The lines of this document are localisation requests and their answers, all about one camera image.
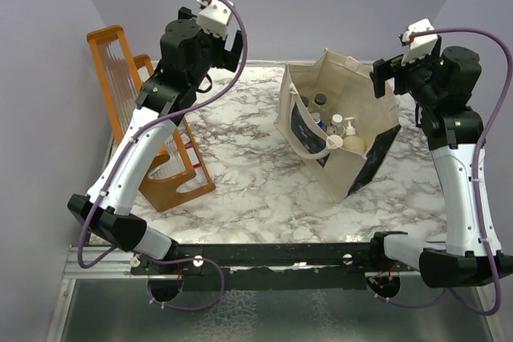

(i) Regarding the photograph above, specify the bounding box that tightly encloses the beige pump lotion bottle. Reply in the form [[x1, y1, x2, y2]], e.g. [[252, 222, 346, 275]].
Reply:
[[343, 117, 366, 155]]

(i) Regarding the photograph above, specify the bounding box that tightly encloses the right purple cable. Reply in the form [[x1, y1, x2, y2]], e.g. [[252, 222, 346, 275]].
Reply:
[[370, 27, 513, 316]]

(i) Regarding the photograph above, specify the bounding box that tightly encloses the short orange wooden rack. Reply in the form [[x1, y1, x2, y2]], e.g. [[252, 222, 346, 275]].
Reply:
[[131, 54, 217, 203]]

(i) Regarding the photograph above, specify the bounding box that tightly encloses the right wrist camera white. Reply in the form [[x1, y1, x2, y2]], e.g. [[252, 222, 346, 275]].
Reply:
[[399, 18, 438, 66]]

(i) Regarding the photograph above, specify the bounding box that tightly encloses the tall orange wooden rack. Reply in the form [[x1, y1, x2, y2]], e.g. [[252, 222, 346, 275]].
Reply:
[[86, 24, 197, 213]]

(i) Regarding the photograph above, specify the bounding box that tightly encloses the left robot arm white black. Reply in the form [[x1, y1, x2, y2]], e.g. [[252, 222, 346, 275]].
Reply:
[[67, 0, 248, 274]]

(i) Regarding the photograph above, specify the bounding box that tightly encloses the beige canvas tote bag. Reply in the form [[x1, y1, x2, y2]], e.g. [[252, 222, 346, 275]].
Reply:
[[275, 50, 401, 203]]

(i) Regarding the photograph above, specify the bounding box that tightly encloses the green bottle cream lid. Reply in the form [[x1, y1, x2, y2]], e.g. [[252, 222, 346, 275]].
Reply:
[[325, 135, 344, 150]]

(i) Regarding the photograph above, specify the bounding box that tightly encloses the aluminium frame rail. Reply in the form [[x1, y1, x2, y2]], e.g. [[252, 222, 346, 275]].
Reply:
[[62, 243, 488, 281]]

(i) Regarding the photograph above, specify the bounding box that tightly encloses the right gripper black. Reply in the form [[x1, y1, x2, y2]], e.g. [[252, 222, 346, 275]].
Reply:
[[371, 46, 442, 108]]

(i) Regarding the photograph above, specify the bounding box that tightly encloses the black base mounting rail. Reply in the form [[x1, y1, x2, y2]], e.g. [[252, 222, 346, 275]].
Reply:
[[131, 242, 412, 292]]

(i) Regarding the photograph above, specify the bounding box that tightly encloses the clear bottle black cap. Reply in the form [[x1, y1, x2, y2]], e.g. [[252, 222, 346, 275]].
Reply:
[[314, 93, 327, 111]]

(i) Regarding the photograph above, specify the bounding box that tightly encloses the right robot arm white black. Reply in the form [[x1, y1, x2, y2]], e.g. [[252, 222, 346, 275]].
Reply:
[[368, 46, 512, 288]]

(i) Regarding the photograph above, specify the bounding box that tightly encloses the silver chrome bottle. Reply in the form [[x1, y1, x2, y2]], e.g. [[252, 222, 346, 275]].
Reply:
[[327, 114, 345, 137]]

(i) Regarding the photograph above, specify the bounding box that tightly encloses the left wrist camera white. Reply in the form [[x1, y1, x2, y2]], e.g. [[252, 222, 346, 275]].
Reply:
[[196, 0, 232, 40]]

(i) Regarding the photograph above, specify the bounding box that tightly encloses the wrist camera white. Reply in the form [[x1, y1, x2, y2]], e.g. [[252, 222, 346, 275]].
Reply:
[[196, 0, 232, 40], [399, 18, 438, 66]]

